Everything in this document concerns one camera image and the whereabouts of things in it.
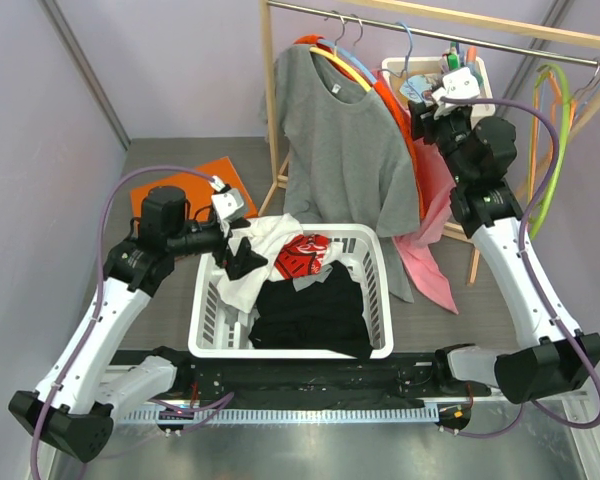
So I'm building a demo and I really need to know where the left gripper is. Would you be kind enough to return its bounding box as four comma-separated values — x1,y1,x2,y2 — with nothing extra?
167,217,267,278

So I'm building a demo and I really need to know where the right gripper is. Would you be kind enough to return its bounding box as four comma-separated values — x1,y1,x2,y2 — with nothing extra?
408,101,473,186

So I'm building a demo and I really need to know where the pink t shirt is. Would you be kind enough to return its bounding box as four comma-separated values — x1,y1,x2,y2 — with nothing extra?
374,67,461,316

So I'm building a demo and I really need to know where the light blue wire hanger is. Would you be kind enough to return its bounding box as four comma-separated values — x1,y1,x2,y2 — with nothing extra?
380,21,416,89

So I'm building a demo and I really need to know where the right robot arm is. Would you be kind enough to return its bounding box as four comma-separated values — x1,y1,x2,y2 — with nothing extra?
408,100,600,404

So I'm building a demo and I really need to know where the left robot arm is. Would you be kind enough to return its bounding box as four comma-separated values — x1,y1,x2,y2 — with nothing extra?
8,186,266,463

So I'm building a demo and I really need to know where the yellow hanger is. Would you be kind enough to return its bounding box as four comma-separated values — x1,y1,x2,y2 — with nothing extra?
309,45,372,92

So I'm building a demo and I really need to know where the orange plastic hanger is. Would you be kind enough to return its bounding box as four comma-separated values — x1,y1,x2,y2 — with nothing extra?
529,69,579,186

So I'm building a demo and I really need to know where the white garment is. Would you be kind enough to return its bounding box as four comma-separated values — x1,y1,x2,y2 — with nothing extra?
216,214,341,313

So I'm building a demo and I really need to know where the picture card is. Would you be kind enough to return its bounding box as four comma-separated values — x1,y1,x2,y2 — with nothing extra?
399,73,443,105

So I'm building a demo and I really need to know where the red printed garment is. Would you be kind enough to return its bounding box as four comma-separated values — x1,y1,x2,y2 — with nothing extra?
274,234,330,280

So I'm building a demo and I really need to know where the white drawer unit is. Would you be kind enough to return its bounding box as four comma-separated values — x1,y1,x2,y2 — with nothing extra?
381,56,495,116

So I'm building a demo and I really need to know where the orange binder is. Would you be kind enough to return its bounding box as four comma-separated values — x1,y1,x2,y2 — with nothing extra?
130,157,258,218

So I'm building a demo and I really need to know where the green pen cup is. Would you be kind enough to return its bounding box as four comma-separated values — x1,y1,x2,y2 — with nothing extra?
439,41,482,80

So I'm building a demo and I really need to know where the grey sweatshirt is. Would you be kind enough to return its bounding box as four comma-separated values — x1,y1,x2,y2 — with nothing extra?
274,44,420,302

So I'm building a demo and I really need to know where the white laundry basket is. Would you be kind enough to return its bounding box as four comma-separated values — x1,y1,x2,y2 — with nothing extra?
188,223,394,360

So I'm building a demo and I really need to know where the black garment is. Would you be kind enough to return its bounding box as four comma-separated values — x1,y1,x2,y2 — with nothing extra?
249,261,373,360

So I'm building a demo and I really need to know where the wooden clothes rack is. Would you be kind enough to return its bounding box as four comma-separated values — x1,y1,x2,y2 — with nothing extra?
257,0,600,286

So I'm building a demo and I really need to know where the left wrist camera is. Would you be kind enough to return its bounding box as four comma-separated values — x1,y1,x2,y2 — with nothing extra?
210,176,249,237

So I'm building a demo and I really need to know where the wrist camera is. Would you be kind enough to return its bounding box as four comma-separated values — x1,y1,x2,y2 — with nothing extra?
431,67,480,120
210,176,249,237

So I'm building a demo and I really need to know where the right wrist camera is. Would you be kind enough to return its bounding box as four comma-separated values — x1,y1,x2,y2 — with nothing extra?
431,67,480,120

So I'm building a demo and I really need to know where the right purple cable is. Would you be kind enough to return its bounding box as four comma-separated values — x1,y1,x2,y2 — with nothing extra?
439,96,600,438

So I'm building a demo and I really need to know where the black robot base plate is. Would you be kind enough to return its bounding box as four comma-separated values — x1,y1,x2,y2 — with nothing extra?
104,345,493,409

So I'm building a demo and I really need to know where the slotted cable duct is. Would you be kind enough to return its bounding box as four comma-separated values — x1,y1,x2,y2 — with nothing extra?
119,404,439,426

